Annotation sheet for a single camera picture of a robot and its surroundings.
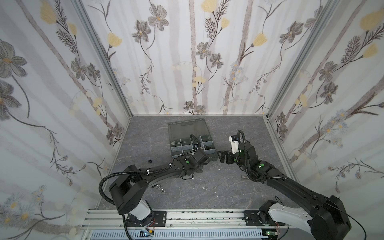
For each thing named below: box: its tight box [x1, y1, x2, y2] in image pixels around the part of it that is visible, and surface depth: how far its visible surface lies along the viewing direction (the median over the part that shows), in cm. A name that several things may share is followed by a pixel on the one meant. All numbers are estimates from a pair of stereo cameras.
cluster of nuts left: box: [156, 184, 166, 193], surface depth 85 cm
